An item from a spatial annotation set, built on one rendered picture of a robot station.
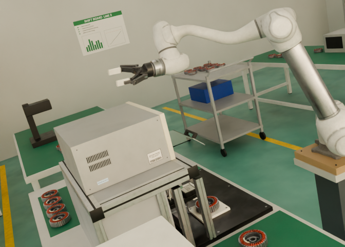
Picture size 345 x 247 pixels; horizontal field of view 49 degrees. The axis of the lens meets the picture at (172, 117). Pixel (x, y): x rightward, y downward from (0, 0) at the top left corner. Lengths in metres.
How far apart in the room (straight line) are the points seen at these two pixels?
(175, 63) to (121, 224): 0.90
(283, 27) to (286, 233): 0.85
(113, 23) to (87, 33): 0.50
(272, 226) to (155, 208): 0.52
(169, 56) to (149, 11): 5.40
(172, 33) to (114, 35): 5.12
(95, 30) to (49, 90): 1.33
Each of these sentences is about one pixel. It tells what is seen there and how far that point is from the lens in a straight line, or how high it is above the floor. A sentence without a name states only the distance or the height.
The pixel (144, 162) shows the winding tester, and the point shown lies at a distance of 1.54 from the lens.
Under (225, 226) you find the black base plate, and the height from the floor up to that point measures 0.77.
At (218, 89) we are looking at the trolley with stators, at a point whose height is 0.66.
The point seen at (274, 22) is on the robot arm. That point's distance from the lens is 1.70.
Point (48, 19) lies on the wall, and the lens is 6.86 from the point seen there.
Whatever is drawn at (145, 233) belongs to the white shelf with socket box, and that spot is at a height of 1.21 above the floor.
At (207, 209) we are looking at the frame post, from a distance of 1.59.
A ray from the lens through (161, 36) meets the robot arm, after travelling 2.01.
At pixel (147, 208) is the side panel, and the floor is 1.03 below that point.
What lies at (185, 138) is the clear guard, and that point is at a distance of 1.94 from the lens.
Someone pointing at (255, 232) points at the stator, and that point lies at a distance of 1.62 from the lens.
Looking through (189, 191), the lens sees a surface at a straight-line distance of 1.73.
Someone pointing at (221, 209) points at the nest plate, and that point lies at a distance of 1.82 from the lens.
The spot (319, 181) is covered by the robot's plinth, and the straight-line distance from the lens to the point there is 2.29.
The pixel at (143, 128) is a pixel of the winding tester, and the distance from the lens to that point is 1.50.
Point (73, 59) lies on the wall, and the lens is 6.90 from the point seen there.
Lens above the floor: 1.70
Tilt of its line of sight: 16 degrees down
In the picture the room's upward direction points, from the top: 14 degrees counter-clockwise
